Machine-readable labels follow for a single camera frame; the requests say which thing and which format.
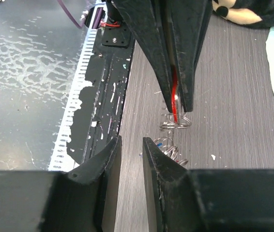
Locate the large keyring with small rings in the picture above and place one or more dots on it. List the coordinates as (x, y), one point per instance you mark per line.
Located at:
(167, 129)

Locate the black floral plush blanket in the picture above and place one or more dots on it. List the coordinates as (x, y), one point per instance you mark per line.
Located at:
(254, 14)

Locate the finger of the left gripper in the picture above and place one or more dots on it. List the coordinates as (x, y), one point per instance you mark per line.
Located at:
(188, 25)
(150, 23)

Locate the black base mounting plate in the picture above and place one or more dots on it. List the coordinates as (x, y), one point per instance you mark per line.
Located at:
(99, 118)

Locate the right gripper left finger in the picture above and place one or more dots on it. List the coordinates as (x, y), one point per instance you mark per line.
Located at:
(81, 200)

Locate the removed red tag key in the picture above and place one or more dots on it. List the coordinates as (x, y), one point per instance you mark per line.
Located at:
(174, 97)

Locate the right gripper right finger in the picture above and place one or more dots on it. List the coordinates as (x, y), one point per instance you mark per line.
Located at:
(205, 200)

